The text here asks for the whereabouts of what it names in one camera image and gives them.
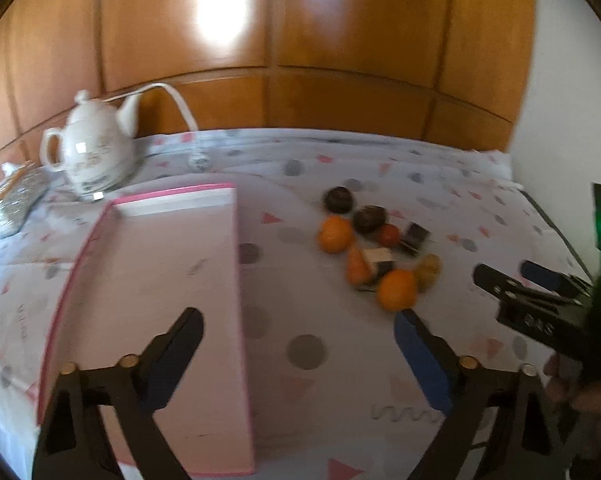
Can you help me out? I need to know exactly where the yellowish small potato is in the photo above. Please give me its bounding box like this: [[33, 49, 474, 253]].
[[413, 254, 442, 292]]

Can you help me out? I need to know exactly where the dark cut radish piece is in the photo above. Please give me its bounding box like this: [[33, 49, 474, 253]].
[[399, 222, 431, 257]]

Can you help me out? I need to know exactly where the orange mandarin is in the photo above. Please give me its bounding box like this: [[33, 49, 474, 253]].
[[377, 269, 419, 312]]

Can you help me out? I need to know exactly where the dark cut radish half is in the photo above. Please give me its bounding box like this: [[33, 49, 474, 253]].
[[363, 247, 395, 284]]

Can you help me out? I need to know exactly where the orange carrot piece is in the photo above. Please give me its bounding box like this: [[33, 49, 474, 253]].
[[346, 245, 374, 287]]

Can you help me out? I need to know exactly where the large orange with stem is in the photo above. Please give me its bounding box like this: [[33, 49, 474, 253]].
[[317, 216, 356, 255]]

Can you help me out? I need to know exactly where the dark round fruit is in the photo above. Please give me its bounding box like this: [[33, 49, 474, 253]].
[[351, 205, 387, 235], [322, 186, 355, 214]]

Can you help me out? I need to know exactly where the person's right hand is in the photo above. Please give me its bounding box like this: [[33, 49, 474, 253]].
[[543, 353, 601, 458]]

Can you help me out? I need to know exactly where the small red tomato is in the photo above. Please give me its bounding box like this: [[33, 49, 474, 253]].
[[378, 223, 401, 248]]

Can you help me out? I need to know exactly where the patterned white tablecloth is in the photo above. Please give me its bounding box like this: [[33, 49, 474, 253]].
[[0, 130, 586, 479]]

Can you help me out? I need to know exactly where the pink shallow box tray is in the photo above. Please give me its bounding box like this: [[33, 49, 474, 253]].
[[38, 183, 255, 478]]

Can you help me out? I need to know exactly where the woven tissue box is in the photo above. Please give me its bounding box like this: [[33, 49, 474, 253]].
[[0, 162, 50, 237]]

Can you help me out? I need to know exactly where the white ceramic electric kettle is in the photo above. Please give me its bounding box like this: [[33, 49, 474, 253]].
[[39, 90, 140, 197]]

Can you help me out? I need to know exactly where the white power cord with plug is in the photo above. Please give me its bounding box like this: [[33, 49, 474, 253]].
[[102, 81, 213, 172]]

